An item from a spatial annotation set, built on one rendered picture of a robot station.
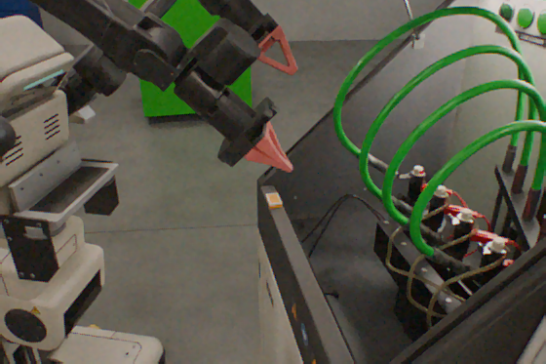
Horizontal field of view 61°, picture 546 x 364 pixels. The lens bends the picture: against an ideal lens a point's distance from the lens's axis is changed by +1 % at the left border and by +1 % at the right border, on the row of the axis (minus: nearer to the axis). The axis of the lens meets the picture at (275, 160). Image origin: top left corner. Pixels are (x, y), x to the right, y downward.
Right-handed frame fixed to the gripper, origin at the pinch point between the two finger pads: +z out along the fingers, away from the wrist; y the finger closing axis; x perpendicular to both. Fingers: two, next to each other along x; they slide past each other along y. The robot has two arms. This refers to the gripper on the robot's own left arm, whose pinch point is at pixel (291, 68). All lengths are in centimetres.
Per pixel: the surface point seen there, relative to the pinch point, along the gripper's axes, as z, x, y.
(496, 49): 19.8, -24.9, -7.3
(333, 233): 41, 20, 33
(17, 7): -261, 181, 533
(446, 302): 45.8, 8.0, -10.1
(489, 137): 22.8, -11.9, -22.7
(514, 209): 45.2, -11.6, -3.2
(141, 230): 16, 120, 171
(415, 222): 25.6, 2.4, -21.6
